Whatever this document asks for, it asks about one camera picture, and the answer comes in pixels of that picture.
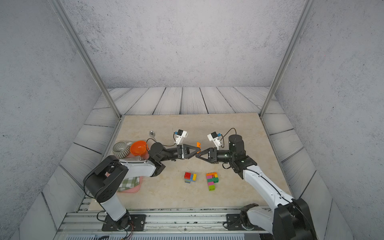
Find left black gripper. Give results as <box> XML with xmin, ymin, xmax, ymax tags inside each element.
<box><xmin>158</xmin><ymin>146</ymin><xmax>200</xmax><ymax>164</ymax></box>

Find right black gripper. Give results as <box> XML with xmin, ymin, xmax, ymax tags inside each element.
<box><xmin>197</xmin><ymin>149</ymin><xmax>236</xmax><ymax>165</ymax></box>

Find long blue lego brick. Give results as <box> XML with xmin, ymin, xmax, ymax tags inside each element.
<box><xmin>184</xmin><ymin>173</ymin><xmax>193</xmax><ymax>183</ymax></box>

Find dark green lego brick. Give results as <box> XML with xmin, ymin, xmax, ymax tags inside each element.
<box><xmin>207</xmin><ymin>178</ymin><xmax>219</xmax><ymax>183</ymax></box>

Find red lego brick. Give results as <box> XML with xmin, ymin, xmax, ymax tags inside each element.
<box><xmin>184</xmin><ymin>172</ymin><xmax>192</xmax><ymax>181</ymax></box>

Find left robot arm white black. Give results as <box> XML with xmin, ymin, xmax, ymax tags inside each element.
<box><xmin>83</xmin><ymin>143</ymin><xmax>201</xmax><ymax>222</ymax></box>

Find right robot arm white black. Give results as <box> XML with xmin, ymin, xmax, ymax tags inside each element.
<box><xmin>196</xmin><ymin>132</ymin><xmax>318</xmax><ymax>240</ymax></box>

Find metal spoon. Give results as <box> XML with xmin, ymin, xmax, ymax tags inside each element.
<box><xmin>149</xmin><ymin>131</ymin><xmax>156</xmax><ymax>139</ymax></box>

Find pink tray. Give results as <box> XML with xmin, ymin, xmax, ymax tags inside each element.
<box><xmin>117</xmin><ymin>153</ymin><xmax>149</xmax><ymax>193</ymax></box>

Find orange plastic bowl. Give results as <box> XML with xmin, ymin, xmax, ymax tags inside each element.
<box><xmin>130</xmin><ymin>141</ymin><xmax>148</xmax><ymax>159</ymax></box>

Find grey ribbed cup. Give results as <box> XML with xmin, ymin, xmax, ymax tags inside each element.
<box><xmin>112</xmin><ymin>142</ymin><xmax>131</xmax><ymax>159</ymax></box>

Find green checkered cloth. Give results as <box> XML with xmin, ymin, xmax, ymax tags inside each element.
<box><xmin>117</xmin><ymin>177</ymin><xmax>142</xmax><ymax>193</ymax></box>

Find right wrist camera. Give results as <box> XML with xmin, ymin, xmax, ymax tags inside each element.
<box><xmin>207</xmin><ymin>132</ymin><xmax>223</xmax><ymax>149</ymax></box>

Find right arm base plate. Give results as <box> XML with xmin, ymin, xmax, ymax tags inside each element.
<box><xmin>223</xmin><ymin>213</ymin><xmax>264</xmax><ymax>231</ymax></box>

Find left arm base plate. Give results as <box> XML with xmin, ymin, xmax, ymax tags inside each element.
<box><xmin>102</xmin><ymin>214</ymin><xmax>147</xmax><ymax>232</ymax></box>

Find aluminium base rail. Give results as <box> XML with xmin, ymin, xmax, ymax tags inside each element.
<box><xmin>54</xmin><ymin>207</ymin><xmax>275</xmax><ymax>240</ymax></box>

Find right frame post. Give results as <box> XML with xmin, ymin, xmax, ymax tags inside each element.
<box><xmin>259</xmin><ymin>0</ymin><xmax>315</xmax><ymax>119</ymax></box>

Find frame post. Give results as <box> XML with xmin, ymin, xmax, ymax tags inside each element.
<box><xmin>49</xmin><ymin>0</ymin><xmax>122</xmax><ymax>120</ymax></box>
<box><xmin>259</xmin><ymin>0</ymin><xmax>315</xmax><ymax>119</ymax></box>

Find left frame post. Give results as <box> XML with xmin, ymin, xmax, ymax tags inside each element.
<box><xmin>49</xmin><ymin>0</ymin><xmax>122</xmax><ymax>120</ymax></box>

